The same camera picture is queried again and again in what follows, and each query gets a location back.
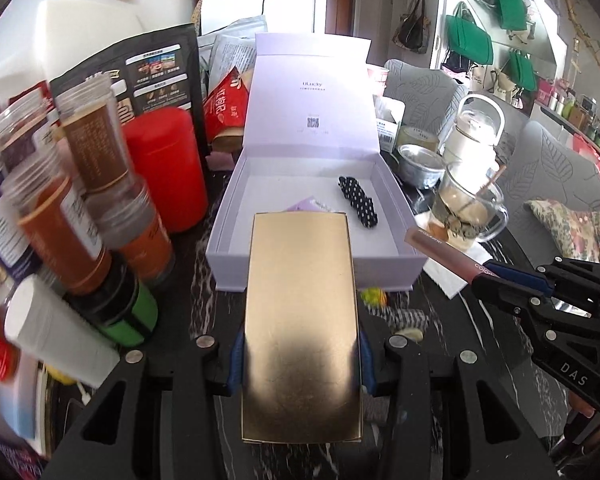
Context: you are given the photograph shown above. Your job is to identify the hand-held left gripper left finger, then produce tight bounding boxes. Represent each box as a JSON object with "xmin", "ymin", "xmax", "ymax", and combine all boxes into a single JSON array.
[{"xmin": 41, "ymin": 331, "xmax": 246, "ymax": 480}]

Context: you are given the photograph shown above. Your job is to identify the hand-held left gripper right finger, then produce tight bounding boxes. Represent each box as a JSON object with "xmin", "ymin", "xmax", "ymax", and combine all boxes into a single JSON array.
[{"xmin": 359, "ymin": 331, "xmax": 552, "ymax": 480}]

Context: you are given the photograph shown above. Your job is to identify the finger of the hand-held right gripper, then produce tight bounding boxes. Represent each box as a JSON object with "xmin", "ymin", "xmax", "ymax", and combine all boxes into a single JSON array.
[
  {"xmin": 470, "ymin": 272, "xmax": 547, "ymax": 322},
  {"xmin": 484, "ymin": 260, "xmax": 554, "ymax": 294}
]

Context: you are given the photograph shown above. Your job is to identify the black white gingham scrunchie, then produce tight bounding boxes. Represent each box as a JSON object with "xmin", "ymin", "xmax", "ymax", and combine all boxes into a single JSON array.
[{"xmin": 374, "ymin": 305, "xmax": 430, "ymax": 331}]

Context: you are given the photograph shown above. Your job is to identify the yellow green hair tie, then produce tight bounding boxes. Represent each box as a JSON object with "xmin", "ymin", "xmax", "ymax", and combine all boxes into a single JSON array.
[{"xmin": 359, "ymin": 286, "xmax": 389, "ymax": 308}]

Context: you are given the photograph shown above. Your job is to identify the pink cosmetic tube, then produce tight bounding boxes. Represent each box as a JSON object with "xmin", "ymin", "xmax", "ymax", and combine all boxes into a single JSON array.
[{"xmin": 403, "ymin": 226, "xmax": 502, "ymax": 282}]

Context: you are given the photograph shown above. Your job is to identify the gold cardboard box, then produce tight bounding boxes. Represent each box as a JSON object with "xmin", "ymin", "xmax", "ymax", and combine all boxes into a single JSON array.
[{"xmin": 240, "ymin": 211, "xmax": 364, "ymax": 446}]

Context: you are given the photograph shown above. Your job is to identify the black polka-dot scrunchie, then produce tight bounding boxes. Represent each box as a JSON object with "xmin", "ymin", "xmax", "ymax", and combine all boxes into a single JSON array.
[{"xmin": 336, "ymin": 175, "xmax": 380, "ymax": 230}]

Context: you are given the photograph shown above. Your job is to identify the purple barcode packet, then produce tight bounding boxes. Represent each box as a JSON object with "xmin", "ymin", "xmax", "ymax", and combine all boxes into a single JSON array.
[{"xmin": 285, "ymin": 195, "xmax": 349, "ymax": 217}]

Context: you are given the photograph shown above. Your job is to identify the lavender hinged gift box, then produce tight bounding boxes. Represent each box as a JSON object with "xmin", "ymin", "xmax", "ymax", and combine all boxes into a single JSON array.
[{"xmin": 205, "ymin": 31, "xmax": 429, "ymax": 294}]

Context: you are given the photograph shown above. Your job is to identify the white paper napkin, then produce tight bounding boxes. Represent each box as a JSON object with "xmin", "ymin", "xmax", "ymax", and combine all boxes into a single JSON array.
[{"xmin": 414, "ymin": 209, "xmax": 487, "ymax": 299}]

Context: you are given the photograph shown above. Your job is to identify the floral cushion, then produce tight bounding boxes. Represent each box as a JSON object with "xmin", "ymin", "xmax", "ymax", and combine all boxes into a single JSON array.
[{"xmin": 524, "ymin": 198, "xmax": 600, "ymax": 269}]

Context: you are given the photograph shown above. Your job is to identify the glass mug with tea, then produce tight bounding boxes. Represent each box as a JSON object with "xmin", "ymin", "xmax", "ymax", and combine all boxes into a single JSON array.
[{"xmin": 431, "ymin": 161, "xmax": 511, "ymax": 254}]

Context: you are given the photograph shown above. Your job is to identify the grey leaf pattern chair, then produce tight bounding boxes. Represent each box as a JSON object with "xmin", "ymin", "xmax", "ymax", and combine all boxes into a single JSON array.
[
  {"xmin": 383, "ymin": 58, "xmax": 469, "ymax": 127},
  {"xmin": 494, "ymin": 119, "xmax": 600, "ymax": 257}
]

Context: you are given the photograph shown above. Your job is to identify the green label black jar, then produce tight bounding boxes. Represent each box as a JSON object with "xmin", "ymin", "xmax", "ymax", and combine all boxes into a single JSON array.
[{"xmin": 64, "ymin": 254, "xmax": 159, "ymax": 349}]

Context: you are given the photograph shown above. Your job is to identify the small metal bowl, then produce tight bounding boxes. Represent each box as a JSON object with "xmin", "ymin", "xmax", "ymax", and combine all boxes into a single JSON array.
[{"xmin": 396, "ymin": 143, "xmax": 447, "ymax": 191}]

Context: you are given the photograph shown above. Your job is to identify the row of small bottles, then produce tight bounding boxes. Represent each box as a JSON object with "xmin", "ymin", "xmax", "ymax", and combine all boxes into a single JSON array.
[{"xmin": 534, "ymin": 79, "xmax": 600, "ymax": 162}]

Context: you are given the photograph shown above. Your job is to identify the small yellow object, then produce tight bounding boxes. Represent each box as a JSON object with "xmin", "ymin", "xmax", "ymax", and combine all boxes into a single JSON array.
[{"xmin": 44, "ymin": 364, "xmax": 77, "ymax": 387}]

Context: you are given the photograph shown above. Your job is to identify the white squeeze tube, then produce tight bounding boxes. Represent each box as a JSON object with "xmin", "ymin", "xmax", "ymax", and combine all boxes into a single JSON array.
[{"xmin": 3, "ymin": 274, "xmax": 122, "ymax": 389}]

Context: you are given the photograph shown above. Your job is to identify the green tote bag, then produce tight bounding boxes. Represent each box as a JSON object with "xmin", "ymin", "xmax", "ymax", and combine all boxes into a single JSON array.
[
  {"xmin": 494, "ymin": 0, "xmax": 529, "ymax": 32},
  {"xmin": 445, "ymin": 1, "xmax": 496, "ymax": 67},
  {"xmin": 506, "ymin": 48, "xmax": 539, "ymax": 93}
]

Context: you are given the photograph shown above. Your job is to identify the red canister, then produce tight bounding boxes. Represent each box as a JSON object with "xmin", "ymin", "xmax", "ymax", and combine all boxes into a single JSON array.
[{"xmin": 121, "ymin": 106, "xmax": 209, "ymax": 234}]

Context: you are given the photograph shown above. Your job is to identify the blue white plastic container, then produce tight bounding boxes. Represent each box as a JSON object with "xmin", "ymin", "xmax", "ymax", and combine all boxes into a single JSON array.
[{"xmin": 0, "ymin": 359, "xmax": 39, "ymax": 442}]

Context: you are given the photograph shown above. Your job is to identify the purple printed packet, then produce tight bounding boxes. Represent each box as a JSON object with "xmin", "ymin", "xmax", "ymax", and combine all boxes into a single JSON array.
[{"xmin": 0, "ymin": 439, "xmax": 52, "ymax": 480}]

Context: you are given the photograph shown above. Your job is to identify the cluster of clear spice jars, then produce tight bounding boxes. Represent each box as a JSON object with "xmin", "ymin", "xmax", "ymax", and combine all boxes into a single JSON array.
[{"xmin": 0, "ymin": 66, "xmax": 177, "ymax": 297}]

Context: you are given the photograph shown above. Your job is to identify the red snack packet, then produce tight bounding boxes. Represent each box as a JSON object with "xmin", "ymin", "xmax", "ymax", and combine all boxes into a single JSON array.
[{"xmin": 201, "ymin": 65, "xmax": 254, "ymax": 154}]

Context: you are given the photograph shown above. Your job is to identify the dark hanging handbag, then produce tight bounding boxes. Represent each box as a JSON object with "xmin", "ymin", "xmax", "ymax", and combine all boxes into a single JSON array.
[{"xmin": 391, "ymin": 0, "xmax": 432, "ymax": 54}]

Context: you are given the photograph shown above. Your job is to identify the black printed pouch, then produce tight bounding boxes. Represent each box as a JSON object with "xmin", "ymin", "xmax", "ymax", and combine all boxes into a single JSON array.
[{"xmin": 49, "ymin": 23, "xmax": 204, "ymax": 147}]

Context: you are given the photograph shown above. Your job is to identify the pale plastic packages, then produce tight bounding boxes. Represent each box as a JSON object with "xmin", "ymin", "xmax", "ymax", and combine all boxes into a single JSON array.
[{"xmin": 196, "ymin": 14, "xmax": 269, "ymax": 92}]

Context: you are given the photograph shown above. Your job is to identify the brown door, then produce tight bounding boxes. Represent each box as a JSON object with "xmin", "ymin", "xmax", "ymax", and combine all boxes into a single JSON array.
[{"xmin": 306, "ymin": 0, "xmax": 357, "ymax": 37}]

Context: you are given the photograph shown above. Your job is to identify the white refrigerator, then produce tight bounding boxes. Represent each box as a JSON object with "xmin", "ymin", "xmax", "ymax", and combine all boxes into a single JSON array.
[{"xmin": 199, "ymin": 0, "xmax": 329, "ymax": 39}]

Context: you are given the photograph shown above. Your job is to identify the white foam board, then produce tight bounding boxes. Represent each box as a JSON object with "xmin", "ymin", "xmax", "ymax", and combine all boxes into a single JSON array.
[{"xmin": 34, "ymin": 0, "xmax": 192, "ymax": 57}]

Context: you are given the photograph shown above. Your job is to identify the white bottle with loop handle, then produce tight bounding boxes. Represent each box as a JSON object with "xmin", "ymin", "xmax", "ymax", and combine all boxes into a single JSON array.
[{"xmin": 444, "ymin": 91, "xmax": 507, "ymax": 172}]

